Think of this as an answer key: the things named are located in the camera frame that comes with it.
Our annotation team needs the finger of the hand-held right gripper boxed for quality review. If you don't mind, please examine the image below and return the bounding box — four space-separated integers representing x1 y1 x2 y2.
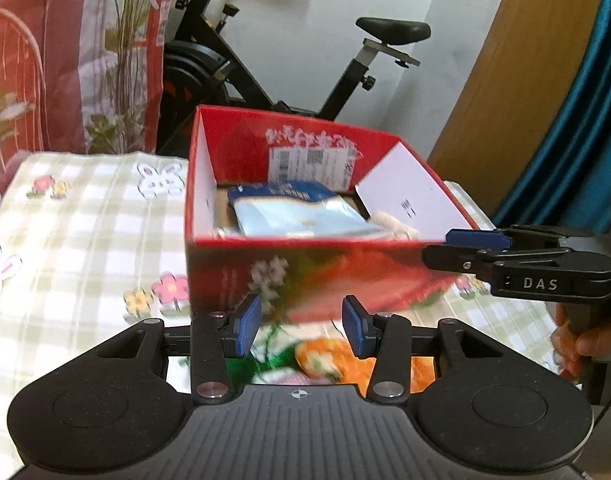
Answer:
421 243 575 276
445 224 595 252

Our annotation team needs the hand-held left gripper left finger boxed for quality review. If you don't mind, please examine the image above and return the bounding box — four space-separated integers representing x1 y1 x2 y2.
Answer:
92 293 262 405

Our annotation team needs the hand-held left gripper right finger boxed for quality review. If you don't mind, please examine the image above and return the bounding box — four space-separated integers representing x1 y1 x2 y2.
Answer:
341 294 512 405

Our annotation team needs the red cardboard box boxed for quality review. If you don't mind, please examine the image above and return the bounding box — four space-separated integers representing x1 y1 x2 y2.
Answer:
184 104 475 324

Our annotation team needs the blue and white soft packet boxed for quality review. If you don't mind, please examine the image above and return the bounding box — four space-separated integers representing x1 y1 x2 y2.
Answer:
227 180 392 239

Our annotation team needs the person's right hand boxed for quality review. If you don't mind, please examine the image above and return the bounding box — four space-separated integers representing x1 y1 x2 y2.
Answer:
551 304 611 379

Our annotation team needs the teal curtain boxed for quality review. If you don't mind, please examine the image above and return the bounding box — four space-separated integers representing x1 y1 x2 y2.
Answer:
494 0 611 237

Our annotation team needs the wooden door panel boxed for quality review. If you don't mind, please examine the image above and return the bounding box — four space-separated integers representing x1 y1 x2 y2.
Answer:
427 0 611 192

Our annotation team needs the black exercise bike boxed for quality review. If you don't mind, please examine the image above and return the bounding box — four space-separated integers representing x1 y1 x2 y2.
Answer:
157 0 432 157

